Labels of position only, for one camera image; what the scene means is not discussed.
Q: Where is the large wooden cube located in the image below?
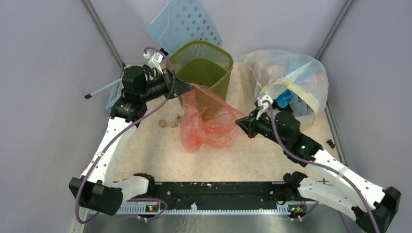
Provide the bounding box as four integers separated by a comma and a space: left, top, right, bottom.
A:
158, 119, 168, 128

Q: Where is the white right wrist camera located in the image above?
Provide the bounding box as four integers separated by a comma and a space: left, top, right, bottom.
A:
255, 93, 274, 111

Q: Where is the small black clip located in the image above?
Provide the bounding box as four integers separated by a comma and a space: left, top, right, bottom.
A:
326, 139, 336, 149

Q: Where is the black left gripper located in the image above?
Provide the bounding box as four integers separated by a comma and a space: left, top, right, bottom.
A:
139, 67, 194, 102

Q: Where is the light blue tripod stand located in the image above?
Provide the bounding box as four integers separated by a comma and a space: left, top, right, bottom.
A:
85, 48, 169, 112

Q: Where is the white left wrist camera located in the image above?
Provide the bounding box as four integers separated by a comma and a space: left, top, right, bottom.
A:
143, 52, 163, 74

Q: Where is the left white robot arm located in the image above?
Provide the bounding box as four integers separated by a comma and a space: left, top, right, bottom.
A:
69, 65, 194, 224

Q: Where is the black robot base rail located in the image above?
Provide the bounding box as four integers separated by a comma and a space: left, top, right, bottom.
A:
132, 173, 318, 211

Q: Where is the wooden cube letter M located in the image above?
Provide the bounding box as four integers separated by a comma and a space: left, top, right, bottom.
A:
175, 115, 182, 124

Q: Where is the white slotted cable duct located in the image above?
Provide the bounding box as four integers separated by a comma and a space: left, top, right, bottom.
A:
88, 202, 291, 216

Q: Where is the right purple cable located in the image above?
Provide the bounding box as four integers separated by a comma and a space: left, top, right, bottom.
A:
267, 102, 382, 233

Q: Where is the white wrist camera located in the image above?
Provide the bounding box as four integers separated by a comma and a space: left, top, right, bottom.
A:
255, 93, 274, 111
143, 52, 163, 74

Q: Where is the large clear plastic bag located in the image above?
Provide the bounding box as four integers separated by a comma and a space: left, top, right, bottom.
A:
242, 50, 329, 130

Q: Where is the red plastic trash bag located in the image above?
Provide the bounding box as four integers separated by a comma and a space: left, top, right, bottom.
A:
180, 83, 245, 153

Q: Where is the blue perforated board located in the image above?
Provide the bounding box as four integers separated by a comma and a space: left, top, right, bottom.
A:
145, 0, 223, 54

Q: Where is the green ribbed trash bin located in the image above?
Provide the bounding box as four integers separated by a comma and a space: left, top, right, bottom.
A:
167, 40, 234, 121

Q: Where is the plain small wooden cube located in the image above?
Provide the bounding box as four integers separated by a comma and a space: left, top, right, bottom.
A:
170, 121, 178, 128

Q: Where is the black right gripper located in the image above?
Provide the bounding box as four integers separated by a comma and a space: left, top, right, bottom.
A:
235, 107, 288, 148

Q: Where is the blue crumpled bag inside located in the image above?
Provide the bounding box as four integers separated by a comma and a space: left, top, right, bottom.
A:
272, 89, 314, 117

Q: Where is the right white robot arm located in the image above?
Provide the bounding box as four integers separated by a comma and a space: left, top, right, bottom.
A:
235, 109, 401, 233

